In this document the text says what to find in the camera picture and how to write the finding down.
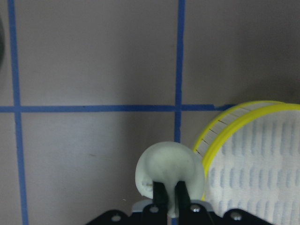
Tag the centre yellow bamboo steamer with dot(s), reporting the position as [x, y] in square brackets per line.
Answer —
[251, 159]

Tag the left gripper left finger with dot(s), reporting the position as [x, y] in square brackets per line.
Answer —
[160, 195]

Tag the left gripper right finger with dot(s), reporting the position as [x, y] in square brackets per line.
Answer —
[182, 199]

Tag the white bun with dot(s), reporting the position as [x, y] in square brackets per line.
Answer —
[169, 163]

